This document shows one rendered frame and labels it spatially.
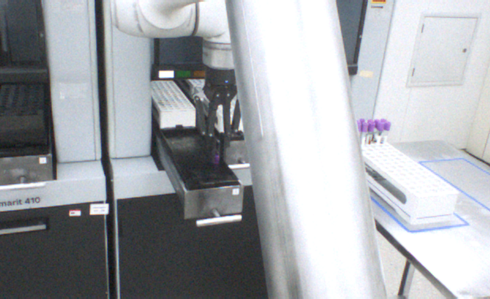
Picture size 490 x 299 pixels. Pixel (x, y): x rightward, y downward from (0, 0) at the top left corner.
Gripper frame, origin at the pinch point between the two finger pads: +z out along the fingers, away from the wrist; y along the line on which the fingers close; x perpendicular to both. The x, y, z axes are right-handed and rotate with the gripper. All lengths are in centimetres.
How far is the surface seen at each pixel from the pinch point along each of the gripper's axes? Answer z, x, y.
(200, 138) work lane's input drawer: 4.0, -15.4, -0.1
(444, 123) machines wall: 56, -131, -201
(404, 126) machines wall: 55, -131, -169
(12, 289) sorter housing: 41, -11, 50
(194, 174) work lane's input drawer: 3.9, 5.3, 7.0
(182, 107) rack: -2.1, -24.3, 2.9
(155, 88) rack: -2.2, -43.7, 6.8
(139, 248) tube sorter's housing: 34.0, -11.3, 17.5
